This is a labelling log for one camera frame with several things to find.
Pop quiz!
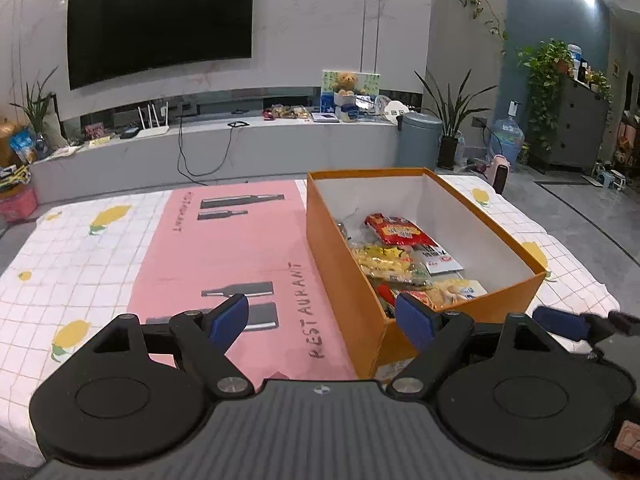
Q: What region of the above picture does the water jug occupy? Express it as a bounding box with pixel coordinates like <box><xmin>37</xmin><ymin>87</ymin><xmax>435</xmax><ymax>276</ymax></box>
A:
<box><xmin>489</xmin><ymin>115</ymin><xmax>525</xmax><ymax>168</ymax></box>

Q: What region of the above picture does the grey drawer cabinet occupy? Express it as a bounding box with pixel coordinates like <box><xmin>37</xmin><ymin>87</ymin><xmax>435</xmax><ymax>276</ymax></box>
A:
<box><xmin>528</xmin><ymin>77</ymin><xmax>608</xmax><ymax>172</ymax></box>

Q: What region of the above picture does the pink small appliance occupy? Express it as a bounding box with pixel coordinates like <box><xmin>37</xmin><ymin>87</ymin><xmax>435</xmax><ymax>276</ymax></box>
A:
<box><xmin>485</xmin><ymin>155</ymin><xmax>511</xmax><ymax>195</ymax></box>

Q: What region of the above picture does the white wifi router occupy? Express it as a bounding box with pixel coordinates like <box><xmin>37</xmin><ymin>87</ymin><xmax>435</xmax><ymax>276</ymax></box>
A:
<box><xmin>137</xmin><ymin>102</ymin><xmax>169</xmax><ymax>139</ymax></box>

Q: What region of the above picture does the potted plant left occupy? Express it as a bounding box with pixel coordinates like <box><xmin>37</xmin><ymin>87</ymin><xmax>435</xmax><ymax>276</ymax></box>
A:
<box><xmin>10</xmin><ymin>67</ymin><xmax>58</xmax><ymax>134</ymax></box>

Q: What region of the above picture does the potted grass plant right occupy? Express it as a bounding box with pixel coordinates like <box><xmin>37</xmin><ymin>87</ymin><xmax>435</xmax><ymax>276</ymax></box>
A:
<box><xmin>414</xmin><ymin>70</ymin><xmax>497</xmax><ymax>169</ymax></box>

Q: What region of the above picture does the black wall television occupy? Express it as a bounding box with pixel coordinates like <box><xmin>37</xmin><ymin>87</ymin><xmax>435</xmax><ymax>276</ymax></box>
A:
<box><xmin>66</xmin><ymin>0</ymin><xmax>253</xmax><ymax>90</ymax></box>

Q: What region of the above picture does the black cable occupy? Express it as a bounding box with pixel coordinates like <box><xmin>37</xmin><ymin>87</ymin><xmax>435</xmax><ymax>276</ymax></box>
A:
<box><xmin>176</xmin><ymin>114</ymin><xmax>251</xmax><ymax>188</ymax></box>

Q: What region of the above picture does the pink basket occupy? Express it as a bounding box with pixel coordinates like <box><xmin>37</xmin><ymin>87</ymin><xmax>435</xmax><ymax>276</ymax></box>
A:
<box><xmin>0</xmin><ymin>184</ymin><xmax>38</xmax><ymax>223</ymax></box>

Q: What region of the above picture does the hanging ivy plant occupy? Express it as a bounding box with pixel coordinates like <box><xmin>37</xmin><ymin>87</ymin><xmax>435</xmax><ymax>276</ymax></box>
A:
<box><xmin>518</xmin><ymin>38</ymin><xmax>574</xmax><ymax>154</ymax></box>

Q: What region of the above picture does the white lemon grid tablecloth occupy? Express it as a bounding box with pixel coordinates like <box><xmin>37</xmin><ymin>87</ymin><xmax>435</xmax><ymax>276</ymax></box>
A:
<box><xmin>1</xmin><ymin>176</ymin><xmax>618</xmax><ymax>466</ymax></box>

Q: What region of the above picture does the white stick snack packet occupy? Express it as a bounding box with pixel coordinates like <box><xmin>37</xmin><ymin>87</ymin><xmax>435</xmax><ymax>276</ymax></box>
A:
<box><xmin>413</xmin><ymin>244</ymin><xmax>463</xmax><ymax>275</ymax></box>

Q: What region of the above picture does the pink restaurant placemat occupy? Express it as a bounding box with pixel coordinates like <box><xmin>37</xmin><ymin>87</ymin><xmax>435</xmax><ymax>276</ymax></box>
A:
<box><xmin>128</xmin><ymin>180</ymin><xmax>355</xmax><ymax>385</ymax></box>

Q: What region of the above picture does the grey round trash bin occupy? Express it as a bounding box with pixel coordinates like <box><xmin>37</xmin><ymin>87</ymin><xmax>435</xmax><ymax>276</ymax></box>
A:
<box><xmin>396</xmin><ymin>112</ymin><xmax>442</xmax><ymax>170</ymax></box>

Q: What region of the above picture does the red snack packet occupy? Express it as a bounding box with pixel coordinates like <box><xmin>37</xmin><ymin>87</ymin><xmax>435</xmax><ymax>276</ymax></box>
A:
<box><xmin>364</xmin><ymin>214</ymin><xmax>436</xmax><ymax>247</ymax></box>

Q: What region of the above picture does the orange cardboard box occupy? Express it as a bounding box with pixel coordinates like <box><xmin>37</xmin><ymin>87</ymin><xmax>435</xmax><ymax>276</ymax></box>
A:
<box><xmin>306</xmin><ymin>168</ymin><xmax>546</xmax><ymax>379</ymax></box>

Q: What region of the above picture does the teddy bear on console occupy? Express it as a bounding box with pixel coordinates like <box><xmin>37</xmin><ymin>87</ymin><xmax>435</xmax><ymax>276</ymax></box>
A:
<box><xmin>319</xmin><ymin>70</ymin><xmax>381</xmax><ymax>122</ymax></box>

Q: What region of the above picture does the clear bread snack packet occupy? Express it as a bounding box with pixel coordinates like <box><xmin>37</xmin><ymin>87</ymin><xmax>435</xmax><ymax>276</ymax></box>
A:
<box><xmin>405</xmin><ymin>278</ymin><xmax>487</xmax><ymax>311</ymax></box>

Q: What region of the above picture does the grey tv console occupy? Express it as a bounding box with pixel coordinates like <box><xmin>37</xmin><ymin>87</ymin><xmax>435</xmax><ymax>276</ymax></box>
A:
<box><xmin>30</xmin><ymin>113</ymin><xmax>398</xmax><ymax>204</ymax></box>

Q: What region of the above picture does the yellow snack packet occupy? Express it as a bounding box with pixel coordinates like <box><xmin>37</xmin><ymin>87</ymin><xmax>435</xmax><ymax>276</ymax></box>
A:
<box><xmin>349</xmin><ymin>244</ymin><xmax>431</xmax><ymax>286</ymax></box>

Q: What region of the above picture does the large teddy bear left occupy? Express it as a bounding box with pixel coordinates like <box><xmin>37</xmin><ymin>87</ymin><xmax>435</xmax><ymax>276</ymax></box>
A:
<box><xmin>0</xmin><ymin>119</ymin><xmax>30</xmax><ymax>168</ymax></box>

